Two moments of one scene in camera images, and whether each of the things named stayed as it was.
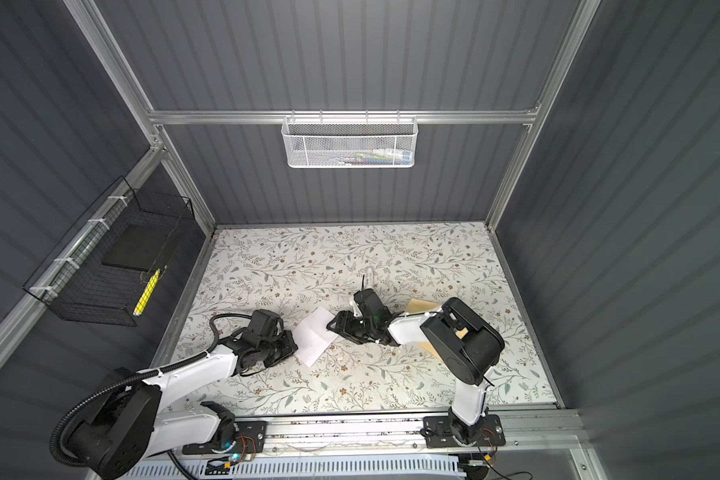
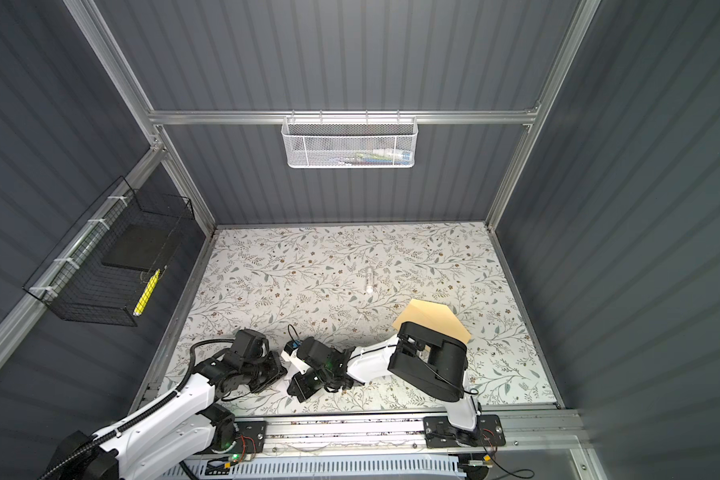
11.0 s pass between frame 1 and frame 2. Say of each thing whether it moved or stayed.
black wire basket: stayed
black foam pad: stayed
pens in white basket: stayed
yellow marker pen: stayed
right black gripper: moved
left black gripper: moved
